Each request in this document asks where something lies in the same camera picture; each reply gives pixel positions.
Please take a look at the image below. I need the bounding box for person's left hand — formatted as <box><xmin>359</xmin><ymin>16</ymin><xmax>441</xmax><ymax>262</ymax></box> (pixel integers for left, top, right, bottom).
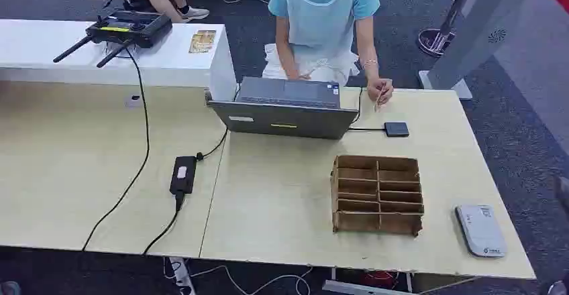
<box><xmin>368</xmin><ymin>78</ymin><xmax>395</xmax><ymax>108</ymax></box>

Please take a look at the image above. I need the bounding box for robot right hand grey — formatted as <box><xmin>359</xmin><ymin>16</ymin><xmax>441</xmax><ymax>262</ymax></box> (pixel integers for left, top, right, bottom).
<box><xmin>553</xmin><ymin>175</ymin><xmax>569</xmax><ymax>217</ymax></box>

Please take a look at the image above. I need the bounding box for small black square drive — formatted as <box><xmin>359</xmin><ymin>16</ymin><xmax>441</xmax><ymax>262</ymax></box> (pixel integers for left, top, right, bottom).
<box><xmin>384</xmin><ymin>121</ymin><xmax>411</xmax><ymax>138</ymax></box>

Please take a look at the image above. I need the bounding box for grey laptop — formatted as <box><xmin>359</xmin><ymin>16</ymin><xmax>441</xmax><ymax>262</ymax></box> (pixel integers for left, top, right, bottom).
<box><xmin>205</xmin><ymin>76</ymin><xmax>360</xmax><ymax>141</ymax></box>

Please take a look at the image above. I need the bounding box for person at laptop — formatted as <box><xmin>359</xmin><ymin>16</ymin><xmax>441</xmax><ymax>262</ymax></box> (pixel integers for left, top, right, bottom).
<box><xmin>262</xmin><ymin>0</ymin><xmax>395</xmax><ymax>108</ymax></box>

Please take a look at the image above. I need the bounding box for white flat router device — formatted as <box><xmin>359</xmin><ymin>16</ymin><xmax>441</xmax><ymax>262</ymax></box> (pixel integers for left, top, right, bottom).
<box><xmin>454</xmin><ymin>204</ymin><xmax>508</xmax><ymax>259</ymax></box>

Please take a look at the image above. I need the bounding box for wooden compartment card box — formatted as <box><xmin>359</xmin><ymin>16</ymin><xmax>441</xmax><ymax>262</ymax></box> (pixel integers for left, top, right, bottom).
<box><xmin>330</xmin><ymin>154</ymin><xmax>425</xmax><ymax>238</ymax></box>

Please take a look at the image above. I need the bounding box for yellow printed card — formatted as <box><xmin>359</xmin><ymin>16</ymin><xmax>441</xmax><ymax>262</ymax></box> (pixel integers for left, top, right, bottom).
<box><xmin>188</xmin><ymin>29</ymin><xmax>217</xmax><ymax>54</ymax></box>

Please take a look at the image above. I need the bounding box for grey panel stand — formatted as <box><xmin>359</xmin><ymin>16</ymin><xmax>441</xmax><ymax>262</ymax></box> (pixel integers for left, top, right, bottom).
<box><xmin>417</xmin><ymin>0</ymin><xmax>533</xmax><ymax>101</ymax></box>

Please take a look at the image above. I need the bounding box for white cabinet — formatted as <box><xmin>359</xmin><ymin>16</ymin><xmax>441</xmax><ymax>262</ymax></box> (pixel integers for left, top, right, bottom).
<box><xmin>0</xmin><ymin>19</ymin><xmax>238</xmax><ymax>103</ymax></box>

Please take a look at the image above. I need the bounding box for black power adapter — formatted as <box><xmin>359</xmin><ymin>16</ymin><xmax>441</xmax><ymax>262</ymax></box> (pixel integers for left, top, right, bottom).
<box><xmin>168</xmin><ymin>156</ymin><xmax>198</xmax><ymax>196</ymax></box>

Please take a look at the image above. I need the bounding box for black remote controller with antennas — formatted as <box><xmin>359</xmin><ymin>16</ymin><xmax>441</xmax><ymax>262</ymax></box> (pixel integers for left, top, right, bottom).
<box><xmin>52</xmin><ymin>9</ymin><xmax>174</xmax><ymax>69</ymax></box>

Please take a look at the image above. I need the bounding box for red object under desk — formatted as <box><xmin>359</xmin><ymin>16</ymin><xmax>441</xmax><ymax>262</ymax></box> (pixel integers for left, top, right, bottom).
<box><xmin>359</xmin><ymin>270</ymin><xmax>400</xmax><ymax>290</ymax></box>

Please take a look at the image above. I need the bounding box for grey metal desk foot bar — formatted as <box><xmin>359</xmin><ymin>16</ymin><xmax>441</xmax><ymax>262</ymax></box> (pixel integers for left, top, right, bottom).
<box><xmin>321</xmin><ymin>280</ymin><xmax>419</xmax><ymax>295</ymax></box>

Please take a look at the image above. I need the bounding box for white power strip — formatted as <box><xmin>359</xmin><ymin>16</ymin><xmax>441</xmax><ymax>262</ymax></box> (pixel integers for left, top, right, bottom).
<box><xmin>168</xmin><ymin>257</ymin><xmax>197</xmax><ymax>295</ymax></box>

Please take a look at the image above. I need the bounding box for black drive cable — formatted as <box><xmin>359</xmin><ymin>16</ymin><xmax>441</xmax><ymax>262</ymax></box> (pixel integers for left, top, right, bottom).
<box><xmin>348</xmin><ymin>87</ymin><xmax>386</xmax><ymax>132</ymax></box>

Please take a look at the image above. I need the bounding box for chrome stanchion post with base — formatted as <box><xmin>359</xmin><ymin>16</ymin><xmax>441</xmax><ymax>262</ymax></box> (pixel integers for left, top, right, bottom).
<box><xmin>417</xmin><ymin>0</ymin><xmax>484</xmax><ymax>58</ymax></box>

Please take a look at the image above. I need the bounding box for black adapter-to-laptop cable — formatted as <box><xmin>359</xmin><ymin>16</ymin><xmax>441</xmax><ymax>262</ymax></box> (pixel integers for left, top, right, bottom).
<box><xmin>195</xmin><ymin>127</ymin><xmax>229</xmax><ymax>162</ymax></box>

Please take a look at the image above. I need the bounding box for long black controller cable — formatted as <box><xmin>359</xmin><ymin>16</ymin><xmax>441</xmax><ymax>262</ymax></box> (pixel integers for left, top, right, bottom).
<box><xmin>81</xmin><ymin>48</ymin><xmax>151</xmax><ymax>253</ymax></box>

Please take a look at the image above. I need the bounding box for white desk cable grommet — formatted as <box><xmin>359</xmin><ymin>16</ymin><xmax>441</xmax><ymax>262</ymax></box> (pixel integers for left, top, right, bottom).
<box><xmin>123</xmin><ymin>93</ymin><xmax>144</xmax><ymax>109</ymax></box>

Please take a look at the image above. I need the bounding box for black adapter mains cable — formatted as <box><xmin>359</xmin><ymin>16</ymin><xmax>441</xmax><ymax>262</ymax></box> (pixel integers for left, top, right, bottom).
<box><xmin>142</xmin><ymin>190</ymin><xmax>186</xmax><ymax>257</ymax></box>

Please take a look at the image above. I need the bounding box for white looping floor cable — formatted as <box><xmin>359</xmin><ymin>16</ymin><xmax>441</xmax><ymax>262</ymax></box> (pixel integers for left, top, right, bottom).
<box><xmin>190</xmin><ymin>263</ymin><xmax>313</xmax><ymax>295</ymax></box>

